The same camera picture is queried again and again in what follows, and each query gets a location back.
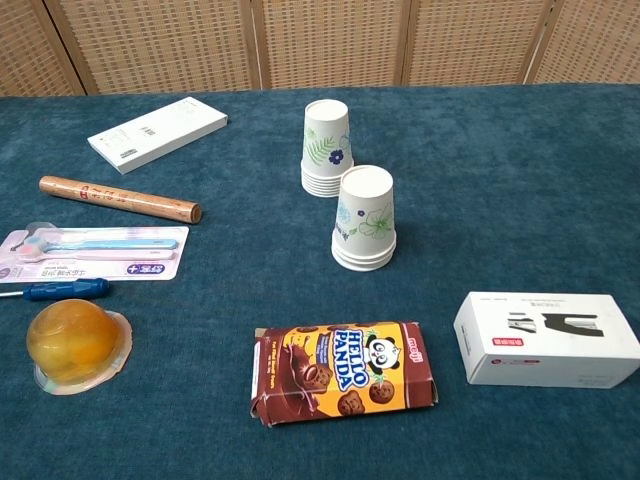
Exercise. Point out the flat white cardboard box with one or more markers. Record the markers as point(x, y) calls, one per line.
point(155, 132)

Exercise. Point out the white stapler box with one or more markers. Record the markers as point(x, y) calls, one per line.
point(540, 350)

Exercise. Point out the toothbrush blister pack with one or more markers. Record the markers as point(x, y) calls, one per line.
point(75, 260)

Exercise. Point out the orange fruit jelly cup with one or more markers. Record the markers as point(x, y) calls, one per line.
point(70, 345)

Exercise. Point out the brown copper-coloured roll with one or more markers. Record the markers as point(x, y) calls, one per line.
point(100, 194)

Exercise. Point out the stack of white paper cups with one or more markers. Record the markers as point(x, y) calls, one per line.
point(325, 135)

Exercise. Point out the dark blue table cloth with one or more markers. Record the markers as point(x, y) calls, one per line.
point(500, 240)

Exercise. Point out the woven wicker folding screen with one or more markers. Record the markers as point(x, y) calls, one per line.
point(330, 40)

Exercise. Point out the Hello Panda biscuit box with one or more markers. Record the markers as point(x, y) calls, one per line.
point(345, 370)

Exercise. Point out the paper cup green blue flowers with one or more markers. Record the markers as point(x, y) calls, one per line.
point(365, 210)

